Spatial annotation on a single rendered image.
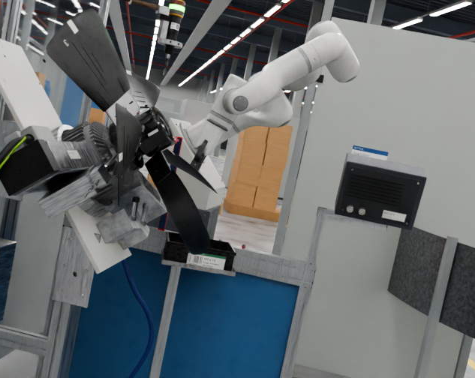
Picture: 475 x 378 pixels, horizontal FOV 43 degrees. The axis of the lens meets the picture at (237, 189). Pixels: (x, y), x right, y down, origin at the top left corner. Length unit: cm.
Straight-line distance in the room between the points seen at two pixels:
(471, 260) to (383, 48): 128
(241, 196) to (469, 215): 669
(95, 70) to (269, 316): 104
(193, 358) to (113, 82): 105
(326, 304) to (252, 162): 650
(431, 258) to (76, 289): 203
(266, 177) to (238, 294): 792
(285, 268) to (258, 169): 791
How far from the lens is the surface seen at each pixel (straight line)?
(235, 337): 217
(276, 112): 236
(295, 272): 208
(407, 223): 206
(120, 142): 133
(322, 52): 195
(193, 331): 218
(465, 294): 306
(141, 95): 182
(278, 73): 191
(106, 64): 161
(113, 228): 165
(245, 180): 992
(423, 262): 328
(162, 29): 175
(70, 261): 166
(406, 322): 365
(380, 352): 369
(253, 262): 208
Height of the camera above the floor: 123
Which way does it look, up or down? 5 degrees down
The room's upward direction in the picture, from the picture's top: 12 degrees clockwise
